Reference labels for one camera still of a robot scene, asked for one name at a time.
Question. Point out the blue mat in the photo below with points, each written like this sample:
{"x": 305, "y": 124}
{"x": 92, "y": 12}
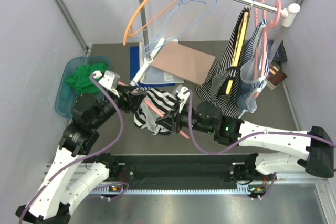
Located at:
{"x": 135, "y": 66}

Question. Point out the black white striped tank top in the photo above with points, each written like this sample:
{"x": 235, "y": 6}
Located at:
{"x": 156, "y": 100}

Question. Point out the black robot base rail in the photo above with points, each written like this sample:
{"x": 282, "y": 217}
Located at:
{"x": 226, "y": 167}

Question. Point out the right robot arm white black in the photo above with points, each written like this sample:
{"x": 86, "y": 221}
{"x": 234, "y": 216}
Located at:
{"x": 292, "y": 151}

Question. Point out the yellow black hanger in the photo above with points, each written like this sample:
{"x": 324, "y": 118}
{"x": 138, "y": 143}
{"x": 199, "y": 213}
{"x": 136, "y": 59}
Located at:
{"x": 237, "y": 50}

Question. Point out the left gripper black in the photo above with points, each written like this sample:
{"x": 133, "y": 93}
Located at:
{"x": 134, "y": 99}

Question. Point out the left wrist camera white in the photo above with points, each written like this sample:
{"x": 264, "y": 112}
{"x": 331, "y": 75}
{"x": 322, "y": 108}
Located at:
{"x": 107, "y": 79}

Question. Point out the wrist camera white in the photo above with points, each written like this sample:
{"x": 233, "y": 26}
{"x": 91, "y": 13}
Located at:
{"x": 107, "y": 79}
{"x": 182, "y": 94}

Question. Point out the pink brown board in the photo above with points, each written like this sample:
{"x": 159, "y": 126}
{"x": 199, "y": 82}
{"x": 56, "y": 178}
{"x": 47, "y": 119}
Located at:
{"x": 184, "y": 62}

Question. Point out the brown wooden box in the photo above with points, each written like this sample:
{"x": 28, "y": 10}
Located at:
{"x": 276, "y": 76}

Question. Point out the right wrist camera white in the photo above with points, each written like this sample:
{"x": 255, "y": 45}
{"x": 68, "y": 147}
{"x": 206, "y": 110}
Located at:
{"x": 182, "y": 94}

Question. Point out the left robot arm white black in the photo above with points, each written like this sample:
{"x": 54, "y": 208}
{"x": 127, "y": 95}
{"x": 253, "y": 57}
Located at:
{"x": 75, "y": 171}

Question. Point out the teal plastic bin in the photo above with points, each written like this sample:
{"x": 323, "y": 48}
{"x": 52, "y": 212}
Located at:
{"x": 66, "y": 95}

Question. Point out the blue white striped garment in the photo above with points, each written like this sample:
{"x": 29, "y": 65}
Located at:
{"x": 254, "y": 70}

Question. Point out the dark blue book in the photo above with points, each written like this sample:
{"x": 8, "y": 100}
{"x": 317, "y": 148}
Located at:
{"x": 279, "y": 56}

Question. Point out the green cloth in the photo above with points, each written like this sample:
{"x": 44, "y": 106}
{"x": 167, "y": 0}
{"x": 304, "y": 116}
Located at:
{"x": 80, "y": 80}

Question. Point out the clothes rack metal white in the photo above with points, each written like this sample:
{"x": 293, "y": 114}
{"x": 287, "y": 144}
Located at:
{"x": 139, "y": 23}

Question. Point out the thin striped black white garment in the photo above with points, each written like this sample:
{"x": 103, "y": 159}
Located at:
{"x": 221, "y": 84}

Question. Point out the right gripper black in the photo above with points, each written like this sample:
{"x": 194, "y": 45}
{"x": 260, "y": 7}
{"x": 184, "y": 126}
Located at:
{"x": 171, "y": 120}

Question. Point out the orange plastic hanger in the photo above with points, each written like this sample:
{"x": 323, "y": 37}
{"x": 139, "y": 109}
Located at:
{"x": 130, "y": 32}

